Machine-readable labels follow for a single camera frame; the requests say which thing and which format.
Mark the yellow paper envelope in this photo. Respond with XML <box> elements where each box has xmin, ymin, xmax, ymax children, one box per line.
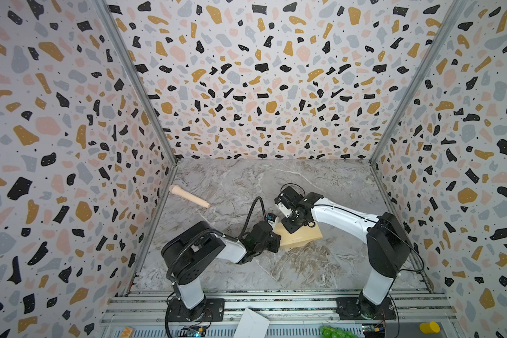
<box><xmin>273</xmin><ymin>222</ymin><xmax>323</xmax><ymax>249</ymax></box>

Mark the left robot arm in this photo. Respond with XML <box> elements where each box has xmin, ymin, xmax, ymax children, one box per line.
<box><xmin>161</xmin><ymin>221</ymin><xmax>281</xmax><ymax>322</ymax></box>

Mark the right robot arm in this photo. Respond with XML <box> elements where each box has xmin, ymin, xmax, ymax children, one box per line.
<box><xmin>275</xmin><ymin>187</ymin><xmax>413</xmax><ymax>320</ymax></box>

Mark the white paper sheet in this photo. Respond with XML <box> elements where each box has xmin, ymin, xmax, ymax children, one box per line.
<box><xmin>233</xmin><ymin>308</ymin><xmax>270</xmax><ymax>338</ymax></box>

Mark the left circuit board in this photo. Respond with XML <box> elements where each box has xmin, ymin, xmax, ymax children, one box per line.
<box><xmin>177</xmin><ymin>325</ymin><xmax>207</xmax><ymax>337</ymax></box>

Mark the circuit board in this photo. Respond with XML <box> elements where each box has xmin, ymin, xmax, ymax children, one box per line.
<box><xmin>177</xmin><ymin>325</ymin><xmax>207</xmax><ymax>337</ymax></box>
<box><xmin>361</xmin><ymin>324</ymin><xmax>385</xmax><ymax>338</ymax></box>

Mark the green plastic bag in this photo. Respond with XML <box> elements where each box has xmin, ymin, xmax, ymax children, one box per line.
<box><xmin>320</xmin><ymin>325</ymin><xmax>358</xmax><ymax>338</ymax></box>

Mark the right circuit board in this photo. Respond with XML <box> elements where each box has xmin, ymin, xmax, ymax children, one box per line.
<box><xmin>361</xmin><ymin>324</ymin><xmax>385</xmax><ymax>338</ymax></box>

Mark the yellow cylinder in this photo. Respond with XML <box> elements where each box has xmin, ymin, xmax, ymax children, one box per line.
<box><xmin>419</xmin><ymin>322</ymin><xmax>441</xmax><ymax>335</ymax></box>

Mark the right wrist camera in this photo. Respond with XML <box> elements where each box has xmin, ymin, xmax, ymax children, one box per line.
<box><xmin>277</xmin><ymin>202</ymin><xmax>292</xmax><ymax>218</ymax></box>

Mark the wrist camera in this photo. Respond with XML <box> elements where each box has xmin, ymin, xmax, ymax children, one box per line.
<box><xmin>277</xmin><ymin>202</ymin><xmax>292</xmax><ymax>218</ymax></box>
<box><xmin>266</xmin><ymin>213</ymin><xmax>278</xmax><ymax>225</ymax></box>

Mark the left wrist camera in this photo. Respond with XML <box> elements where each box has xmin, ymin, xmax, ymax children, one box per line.
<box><xmin>266</xmin><ymin>213</ymin><xmax>278</xmax><ymax>225</ymax></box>

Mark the black corrugated cable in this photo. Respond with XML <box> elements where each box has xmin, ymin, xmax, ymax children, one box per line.
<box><xmin>163</xmin><ymin>196</ymin><xmax>268</xmax><ymax>338</ymax></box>

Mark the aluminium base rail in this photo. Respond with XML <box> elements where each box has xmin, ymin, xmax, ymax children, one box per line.
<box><xmin>99</xmin><ymin>289</ymin><xmax>465</xmax><ymax>337</ymax></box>

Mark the beige wooden stamp handle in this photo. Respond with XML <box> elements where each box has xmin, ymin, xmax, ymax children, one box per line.
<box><xmin>169</xmin><ymin>184</ymin><xmax>211</xmax><ymax>208</ymax></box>

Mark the right corner aluminium post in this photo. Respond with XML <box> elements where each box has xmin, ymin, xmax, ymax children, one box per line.
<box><xmin>369</xmin><ymin>0</ymin><xmax>466</xmax><ymax>168</ymax></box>

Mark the corner aluminium post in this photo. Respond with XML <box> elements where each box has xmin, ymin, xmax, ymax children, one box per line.
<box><xmin>369</xmin><ymin>0</ymin><xmax>466</xmax><ymax>168</ymax></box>
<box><xmin>93</xmin><ymin>0</ymin><xmax>177</xmax><ymax>167</ymax></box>

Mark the left corner aluminium post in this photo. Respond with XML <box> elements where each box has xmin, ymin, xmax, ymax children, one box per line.
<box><xmin>93</xmin><ymin>0</ymin><xmax>177</xmax><ymax>167</ymax></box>

